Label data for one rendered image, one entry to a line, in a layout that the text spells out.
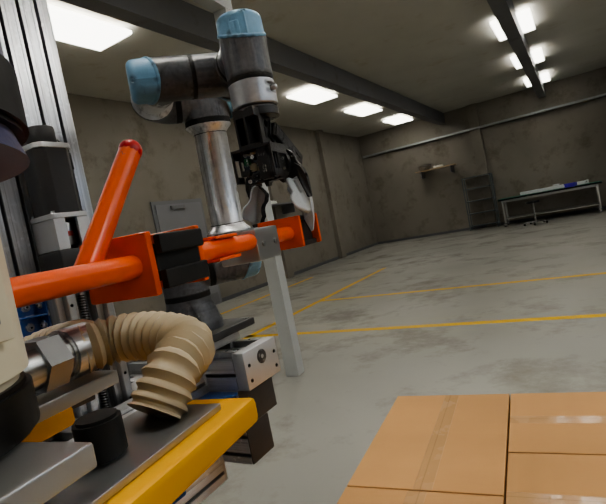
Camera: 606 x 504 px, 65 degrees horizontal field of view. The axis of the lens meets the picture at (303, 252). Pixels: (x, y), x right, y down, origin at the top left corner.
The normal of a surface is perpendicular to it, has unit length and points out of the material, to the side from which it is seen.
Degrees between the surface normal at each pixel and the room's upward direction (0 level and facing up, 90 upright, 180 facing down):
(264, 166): 90
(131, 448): 0
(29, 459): 0
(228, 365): 90
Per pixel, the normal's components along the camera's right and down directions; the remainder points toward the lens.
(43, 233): -0.49, 0.15
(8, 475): -0.19, -0.98
